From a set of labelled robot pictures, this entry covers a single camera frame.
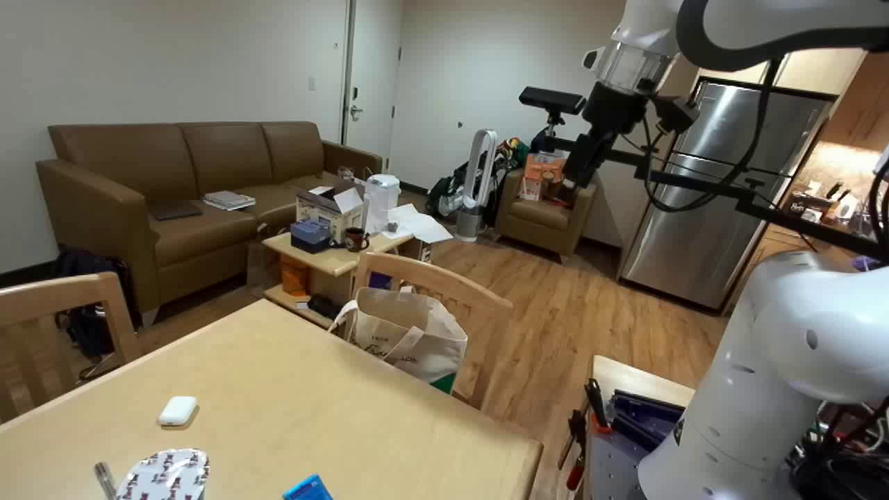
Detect patterned cloth pouch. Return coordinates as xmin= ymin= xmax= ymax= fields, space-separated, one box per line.
xmin=114 ymin=448 xmax=207 ymax=500

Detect metal utensil on table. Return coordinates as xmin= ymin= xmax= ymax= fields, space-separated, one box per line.
xmin=93 ymin=461 xmax=117 ymax=500

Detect cardboard box on table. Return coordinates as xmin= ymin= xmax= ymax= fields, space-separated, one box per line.
xmin=295 ymin=182 xmax=364 ymax=242

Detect wooden chair with bag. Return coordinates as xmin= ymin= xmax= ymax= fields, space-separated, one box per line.
xmin=355 ymin=253 xmax=512 ymax=409

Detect black laptop on sofa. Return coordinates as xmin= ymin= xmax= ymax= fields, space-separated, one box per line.
xmin=149 ymin=199 xmax=203 ymax=221

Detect black backpack on floor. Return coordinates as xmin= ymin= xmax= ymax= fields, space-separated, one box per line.
xmin=56 ymin=246 xmax=138 ymax=357

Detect white kettle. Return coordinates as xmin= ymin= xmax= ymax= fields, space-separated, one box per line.
xmin=364 ymin=171 xmax=400 ymax=232

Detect white vacuum cleaner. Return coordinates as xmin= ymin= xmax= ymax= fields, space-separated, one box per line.
xmin=459 ymin=128 xmax=498 ymax=242

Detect white earbuds case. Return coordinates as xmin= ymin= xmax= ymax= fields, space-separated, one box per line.
xmin=159 ymin=393 xmax=198 ymax=427

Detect white door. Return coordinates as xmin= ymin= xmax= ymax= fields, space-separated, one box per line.
xmin=342 ymin=0 xmax=402 ymax=156

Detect dark blue box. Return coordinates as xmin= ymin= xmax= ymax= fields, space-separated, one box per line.
xmin=288 ymin=220 xmax=331 ymax=253

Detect brown leather sofa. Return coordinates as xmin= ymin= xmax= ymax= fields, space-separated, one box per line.
xmin=37 ymin=121 xmax=384 ymax=323

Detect stainless steel refrigerator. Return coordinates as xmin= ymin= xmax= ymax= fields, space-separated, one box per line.
xmin=620 ymin=78 xmax=834 ymax=310

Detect wooden chair left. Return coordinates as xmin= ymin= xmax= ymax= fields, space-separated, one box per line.
xmin=0 ymin=273 xmax=138 ymax=423

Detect wooden coffee table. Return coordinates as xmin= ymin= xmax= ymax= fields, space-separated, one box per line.
xmin=264 ymin=232 xmax=421 ymax=327

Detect book on sofa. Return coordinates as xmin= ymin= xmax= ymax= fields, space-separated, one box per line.
xmin=203 ymin=188 xmax=255 ymax=211

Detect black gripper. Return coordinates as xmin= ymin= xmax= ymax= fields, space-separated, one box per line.
xmin=564 ymin=82 xmax=646 ymax=188

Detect black camera on stand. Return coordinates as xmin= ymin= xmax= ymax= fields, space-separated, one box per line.
xmin=520 ymin=86 xmax=585 ymax=124

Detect dark mug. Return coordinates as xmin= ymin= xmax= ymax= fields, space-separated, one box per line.
xmin=342 ymin=228 xmax=370 ymax=253

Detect brown armchair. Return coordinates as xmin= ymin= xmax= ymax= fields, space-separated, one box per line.
xmin=494 ymin=171 xmax=598 ymax=257

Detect white papers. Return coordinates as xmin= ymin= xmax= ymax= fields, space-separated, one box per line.
xmin=389 ymin=206 xmax=450 ymax=245

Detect white tote bag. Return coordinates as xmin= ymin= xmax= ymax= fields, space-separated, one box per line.
xmin=328 ymin=289 xmax=469 ymax=389

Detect wooden side table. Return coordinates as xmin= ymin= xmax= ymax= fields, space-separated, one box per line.
xmin=581 ymin=356 xmax=694 ymax=500

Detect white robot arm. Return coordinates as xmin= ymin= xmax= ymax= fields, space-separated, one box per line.
xmin=564 ymin=0 xmax=889 ymax=500

